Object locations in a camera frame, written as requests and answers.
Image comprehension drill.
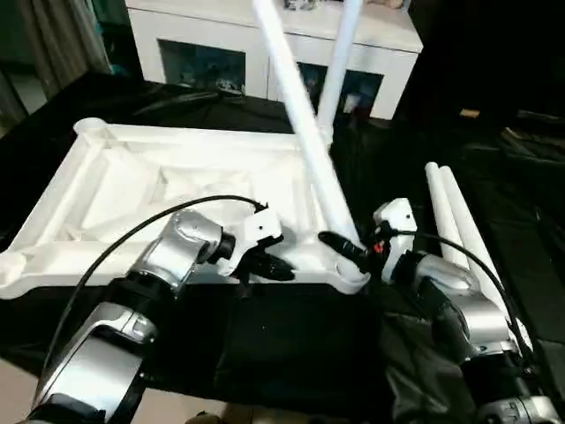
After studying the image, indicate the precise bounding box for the white plastic table top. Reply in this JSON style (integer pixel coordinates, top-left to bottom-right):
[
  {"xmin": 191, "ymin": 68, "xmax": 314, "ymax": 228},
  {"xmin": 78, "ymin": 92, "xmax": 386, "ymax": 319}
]
[{"xmin": 0, "ymin": 117, "xmax": 373, "ymax": 302}]

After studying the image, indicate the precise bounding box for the white plastic table leg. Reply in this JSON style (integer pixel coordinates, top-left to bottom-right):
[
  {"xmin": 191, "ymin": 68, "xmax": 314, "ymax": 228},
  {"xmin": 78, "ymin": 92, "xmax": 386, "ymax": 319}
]
[
  {"xmin": 251, "ymin": 0, "xmax": 372, "ymax": 295},
  {"xmin": 317, "ymin": 0, "xmax": 365, "ymax": 147},
  {"xmin": 436, "ymin": 165, "xmax": 503, "ymax": 302},
  {"xmin": 424, "ymin": 162, "xmax": 470, "ymax": 271}
]

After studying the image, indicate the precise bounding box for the dark cabinet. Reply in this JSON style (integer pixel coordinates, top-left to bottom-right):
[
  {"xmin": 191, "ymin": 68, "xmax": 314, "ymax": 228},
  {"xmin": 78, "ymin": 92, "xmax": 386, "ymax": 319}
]
[{"xmin": 396, "ymin": 0, "xmax": 565, "ymax": 129}]

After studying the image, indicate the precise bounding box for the white cabinet with glass doors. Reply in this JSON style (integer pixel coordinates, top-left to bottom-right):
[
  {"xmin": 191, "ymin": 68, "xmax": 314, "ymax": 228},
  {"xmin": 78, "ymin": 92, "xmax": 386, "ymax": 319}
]
[{"xmin": 125, "ymin": 0, "xmax": 425, "ymax": 120}]

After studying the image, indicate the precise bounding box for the grey curtain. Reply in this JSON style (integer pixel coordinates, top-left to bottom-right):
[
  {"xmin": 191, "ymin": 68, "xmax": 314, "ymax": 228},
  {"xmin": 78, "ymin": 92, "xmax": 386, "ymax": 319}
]
[{"xmin": 12, "ymin": 0, "xmax": 111, "ymax": 89}]

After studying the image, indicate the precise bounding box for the black right camera cable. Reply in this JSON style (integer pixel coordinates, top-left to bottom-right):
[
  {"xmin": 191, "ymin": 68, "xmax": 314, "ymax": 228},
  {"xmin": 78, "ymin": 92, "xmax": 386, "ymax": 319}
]
[{"xmin": 383, "ymin": 224, "xmax": 548, "ymax": 390}]

